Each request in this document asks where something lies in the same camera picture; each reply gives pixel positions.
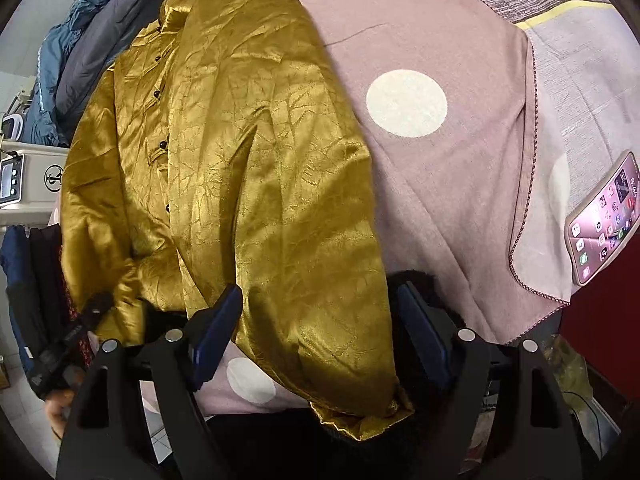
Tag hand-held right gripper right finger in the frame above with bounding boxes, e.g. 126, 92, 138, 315
397, 280, 586, 480

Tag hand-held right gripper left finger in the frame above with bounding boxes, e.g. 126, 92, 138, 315
55, 284, 244, 480

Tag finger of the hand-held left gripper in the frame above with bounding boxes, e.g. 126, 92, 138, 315
79, 291, 115, 332

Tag black fuzzy cloth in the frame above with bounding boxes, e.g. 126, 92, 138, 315
140, 269, 471, 480

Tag golden satin jacket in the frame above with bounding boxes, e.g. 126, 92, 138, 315
59, 0, 416, 442

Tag person's left hand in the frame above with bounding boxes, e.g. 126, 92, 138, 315
44, 389, 77, 442

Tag black hanging cloth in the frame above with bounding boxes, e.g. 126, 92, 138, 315
27, 225, 68, 356

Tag navy cloth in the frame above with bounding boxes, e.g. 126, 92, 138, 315
0, 225, 38, 361

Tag white appliance with display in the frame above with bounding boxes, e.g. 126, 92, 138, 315
0, 140, 68, 216

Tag yellowish plastic bag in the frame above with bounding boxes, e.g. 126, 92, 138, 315
540, 335, 597, 413

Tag pink polka dot blanket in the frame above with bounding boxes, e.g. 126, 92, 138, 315
142, 0, 573, 421

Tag red bed base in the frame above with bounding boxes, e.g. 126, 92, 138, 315
559, 255, 640, 413

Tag small white device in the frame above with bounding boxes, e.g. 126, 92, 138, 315
0, 112, 27, 142

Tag pink smartphone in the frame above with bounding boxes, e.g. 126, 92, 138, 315
564, 150, 640, 287

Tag blue and grey coats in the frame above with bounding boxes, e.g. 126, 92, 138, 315
54, 0, 236, 131

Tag grey striped bedsheet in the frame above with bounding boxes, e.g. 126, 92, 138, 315
400, 0, 640, 301

